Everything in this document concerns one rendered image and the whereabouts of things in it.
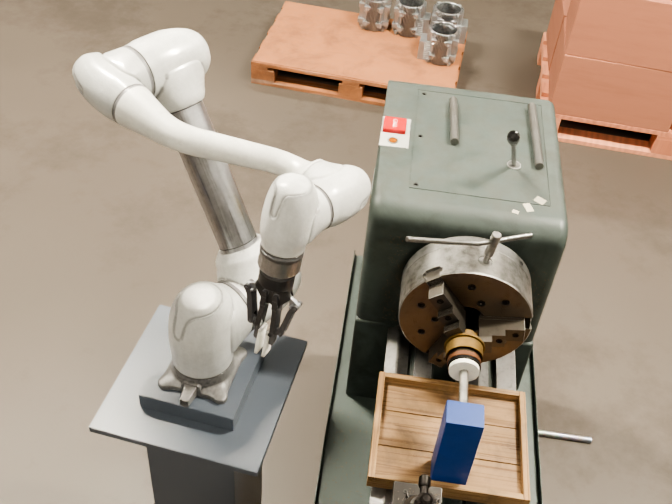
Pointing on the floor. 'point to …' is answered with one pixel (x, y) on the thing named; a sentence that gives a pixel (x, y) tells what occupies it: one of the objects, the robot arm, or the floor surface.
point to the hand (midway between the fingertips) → (264, 340)
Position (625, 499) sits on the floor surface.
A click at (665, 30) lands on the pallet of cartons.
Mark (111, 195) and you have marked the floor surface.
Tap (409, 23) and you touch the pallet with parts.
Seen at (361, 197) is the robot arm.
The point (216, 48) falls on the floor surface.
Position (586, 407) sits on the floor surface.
